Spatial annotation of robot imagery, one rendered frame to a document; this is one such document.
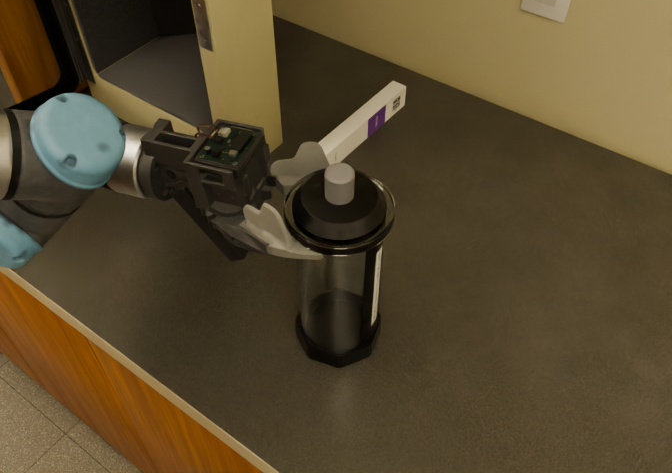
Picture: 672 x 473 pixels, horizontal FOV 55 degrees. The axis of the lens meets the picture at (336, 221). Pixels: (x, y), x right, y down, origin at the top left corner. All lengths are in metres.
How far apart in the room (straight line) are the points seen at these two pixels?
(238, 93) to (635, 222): 0.58
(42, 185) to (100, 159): 0.05
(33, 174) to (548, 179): 0.73
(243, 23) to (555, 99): 0.53
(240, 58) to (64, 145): 0.39
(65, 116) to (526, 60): 0.77
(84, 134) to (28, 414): 1.47
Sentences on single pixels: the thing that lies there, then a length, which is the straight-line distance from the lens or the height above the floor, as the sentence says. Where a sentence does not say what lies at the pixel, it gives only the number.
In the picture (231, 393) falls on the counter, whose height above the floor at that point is 0.94.
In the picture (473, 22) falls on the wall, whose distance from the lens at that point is 1.13.
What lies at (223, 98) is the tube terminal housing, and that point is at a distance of 0.88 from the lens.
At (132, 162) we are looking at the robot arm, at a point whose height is 1.17.
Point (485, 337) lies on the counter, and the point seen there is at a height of 0.94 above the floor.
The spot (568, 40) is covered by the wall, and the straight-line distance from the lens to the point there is 1.08.
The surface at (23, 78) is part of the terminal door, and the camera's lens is 1.09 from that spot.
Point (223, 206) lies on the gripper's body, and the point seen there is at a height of 1.15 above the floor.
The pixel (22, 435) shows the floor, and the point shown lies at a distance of 1.95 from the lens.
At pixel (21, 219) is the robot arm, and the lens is 0.66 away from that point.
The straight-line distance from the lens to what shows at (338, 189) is 0.59.
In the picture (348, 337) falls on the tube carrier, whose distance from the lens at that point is 0.73.
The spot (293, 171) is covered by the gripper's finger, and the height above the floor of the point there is 1.16.
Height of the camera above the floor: 1.62
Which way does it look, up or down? 48 degrees down
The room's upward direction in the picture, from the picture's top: straight up
